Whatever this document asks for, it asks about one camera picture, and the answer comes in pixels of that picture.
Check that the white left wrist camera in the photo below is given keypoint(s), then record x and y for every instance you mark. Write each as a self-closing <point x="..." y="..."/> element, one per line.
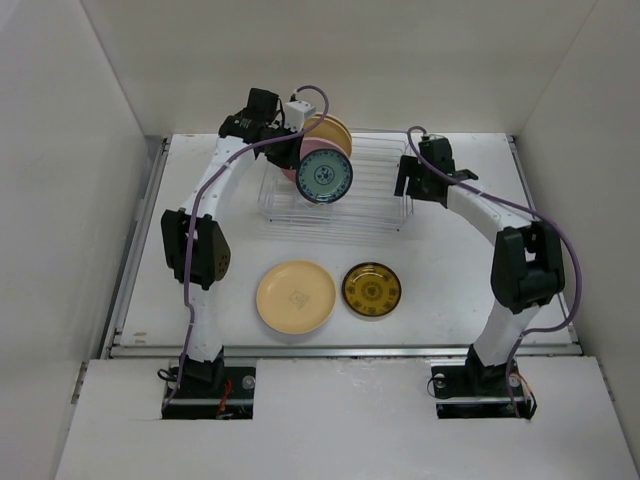
<point x="296" y="114"/>

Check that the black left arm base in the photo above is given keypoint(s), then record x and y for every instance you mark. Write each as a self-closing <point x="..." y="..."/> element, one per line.
<point x="218" y="390"/>

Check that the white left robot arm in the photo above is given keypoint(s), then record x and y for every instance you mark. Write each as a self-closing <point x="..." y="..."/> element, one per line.
<point x="195" y="247"/>

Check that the beige plastic plate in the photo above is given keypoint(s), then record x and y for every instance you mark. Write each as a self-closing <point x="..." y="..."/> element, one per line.
<point x="319" y="131"/>

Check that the blue patterned ceramic plate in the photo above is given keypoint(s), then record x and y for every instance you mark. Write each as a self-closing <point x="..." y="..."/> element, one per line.
<point x="324" y="176"/>

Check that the white wire dish rack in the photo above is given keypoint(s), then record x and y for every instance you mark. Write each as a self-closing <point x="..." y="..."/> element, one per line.
<point x="370" y="205"/>

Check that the yellow plastic plate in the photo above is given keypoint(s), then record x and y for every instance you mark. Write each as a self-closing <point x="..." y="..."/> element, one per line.
<point x="296" y="297"/>

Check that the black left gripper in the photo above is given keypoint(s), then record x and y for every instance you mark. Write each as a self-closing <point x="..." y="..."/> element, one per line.
<point x="291" y="158"/>

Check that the cream plastic plate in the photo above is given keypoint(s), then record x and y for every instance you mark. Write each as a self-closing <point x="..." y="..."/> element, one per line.
<point x="339" y="134"/>

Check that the yellow patterned dark plate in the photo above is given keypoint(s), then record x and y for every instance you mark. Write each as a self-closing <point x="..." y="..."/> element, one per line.
<point x="371" y="290"/>

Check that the pink plastic plate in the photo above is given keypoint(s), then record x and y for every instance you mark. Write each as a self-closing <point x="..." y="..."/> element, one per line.
<point x="309" y="145"/>

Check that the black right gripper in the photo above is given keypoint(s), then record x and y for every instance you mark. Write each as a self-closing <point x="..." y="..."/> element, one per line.
<point x="409" y="167"/>

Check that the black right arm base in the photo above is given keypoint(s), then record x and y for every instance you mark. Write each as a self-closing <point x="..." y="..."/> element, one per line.
<point x="466" y="389"/>

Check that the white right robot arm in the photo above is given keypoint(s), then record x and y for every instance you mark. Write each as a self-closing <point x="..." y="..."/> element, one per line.
<point x="527" y="269"/>

